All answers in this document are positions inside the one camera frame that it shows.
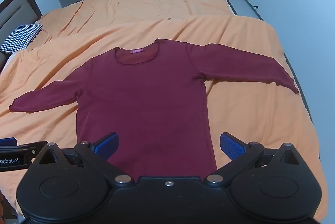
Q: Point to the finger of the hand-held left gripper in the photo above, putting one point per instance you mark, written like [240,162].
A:
[7,141]

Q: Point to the black-white houndstooth pillow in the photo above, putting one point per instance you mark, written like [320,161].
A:
[19,37]

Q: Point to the maroon long-sleeve shirt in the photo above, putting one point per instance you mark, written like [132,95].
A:
[141,98]

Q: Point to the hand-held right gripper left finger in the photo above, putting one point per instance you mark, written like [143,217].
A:
[107,146]

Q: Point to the orange blanket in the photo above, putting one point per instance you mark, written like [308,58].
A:
[235,30]

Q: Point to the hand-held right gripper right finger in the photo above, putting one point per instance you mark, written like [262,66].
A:
[231,147]

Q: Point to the grey padded bed headboard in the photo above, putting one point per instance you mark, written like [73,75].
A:
[14,8]

